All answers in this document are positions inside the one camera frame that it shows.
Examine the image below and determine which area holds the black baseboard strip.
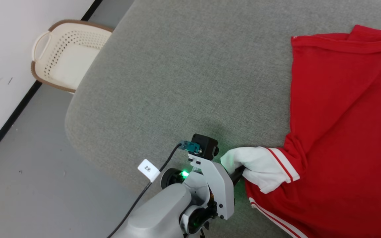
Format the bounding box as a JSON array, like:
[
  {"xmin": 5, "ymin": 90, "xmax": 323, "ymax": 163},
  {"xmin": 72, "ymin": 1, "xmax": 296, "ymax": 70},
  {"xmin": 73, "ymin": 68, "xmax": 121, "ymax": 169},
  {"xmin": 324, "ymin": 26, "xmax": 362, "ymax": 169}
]
[{"xmin": 0, "ymin": 0, "xmax": 103, "ymax": 171}]

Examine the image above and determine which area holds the red white basketball jersey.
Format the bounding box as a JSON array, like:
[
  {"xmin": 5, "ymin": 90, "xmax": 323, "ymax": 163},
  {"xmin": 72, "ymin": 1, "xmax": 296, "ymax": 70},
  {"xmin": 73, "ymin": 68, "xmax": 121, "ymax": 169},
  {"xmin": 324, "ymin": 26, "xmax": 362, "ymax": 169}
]
[{"xmin": 220, "ymin": 24, "xmax": 381, "ymax": 238}]

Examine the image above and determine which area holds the white cable label tag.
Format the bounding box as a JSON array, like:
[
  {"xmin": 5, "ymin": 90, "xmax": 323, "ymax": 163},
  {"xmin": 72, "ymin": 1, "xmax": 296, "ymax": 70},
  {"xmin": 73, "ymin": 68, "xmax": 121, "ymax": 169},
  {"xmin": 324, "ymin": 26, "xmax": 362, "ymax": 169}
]
[{"xmin": 138, "ymin": 159, "xmax": 161, "ymax": 182}]

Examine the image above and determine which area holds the cream perforated laundry basket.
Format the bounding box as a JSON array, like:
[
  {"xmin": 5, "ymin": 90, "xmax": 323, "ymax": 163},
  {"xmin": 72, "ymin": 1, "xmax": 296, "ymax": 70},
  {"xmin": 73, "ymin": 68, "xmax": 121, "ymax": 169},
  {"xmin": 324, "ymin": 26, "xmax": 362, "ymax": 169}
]
[{"xmin": 31, "ymin": 19, "xmax": 114, "ymax": 95}]

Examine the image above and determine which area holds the teal left camera connector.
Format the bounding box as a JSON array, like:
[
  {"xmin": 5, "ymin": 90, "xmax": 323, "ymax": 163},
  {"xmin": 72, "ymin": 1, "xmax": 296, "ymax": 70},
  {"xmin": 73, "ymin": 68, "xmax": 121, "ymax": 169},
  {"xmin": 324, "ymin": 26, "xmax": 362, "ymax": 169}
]
[{"xmin": 179, "ymin": 140, "xmax": 200, "ymax": 153}]

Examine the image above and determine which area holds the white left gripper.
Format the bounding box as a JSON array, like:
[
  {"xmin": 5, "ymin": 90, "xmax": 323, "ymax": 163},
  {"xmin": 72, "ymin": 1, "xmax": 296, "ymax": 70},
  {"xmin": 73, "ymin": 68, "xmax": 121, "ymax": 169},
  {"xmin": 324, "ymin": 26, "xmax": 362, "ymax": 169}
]
[{"xmin": 186, "ymin": 154, "xmax": 246, "ymax": 220}]

